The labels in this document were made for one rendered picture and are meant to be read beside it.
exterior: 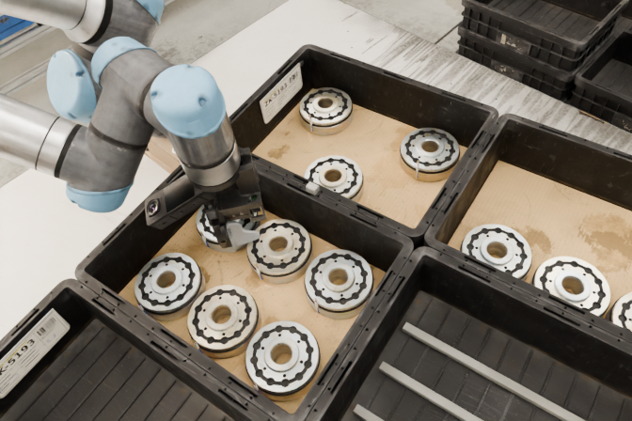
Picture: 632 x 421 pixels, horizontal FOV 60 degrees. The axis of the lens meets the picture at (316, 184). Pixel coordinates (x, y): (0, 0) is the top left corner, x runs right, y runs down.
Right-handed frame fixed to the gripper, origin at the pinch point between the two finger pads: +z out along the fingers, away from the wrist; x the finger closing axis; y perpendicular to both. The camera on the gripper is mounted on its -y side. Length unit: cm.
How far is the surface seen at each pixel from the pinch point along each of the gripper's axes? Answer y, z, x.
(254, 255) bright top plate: 3.9, -1.4, -5.3
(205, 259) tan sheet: -4.4, 1.9, -2.7
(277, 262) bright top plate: 7.3, -1.9, -7.7
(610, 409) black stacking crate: 46, -2, -38
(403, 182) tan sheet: 31.3, 2.8, 4.2
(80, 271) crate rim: -20.2, -8.5, -5.3
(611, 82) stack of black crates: 117, 54, 54
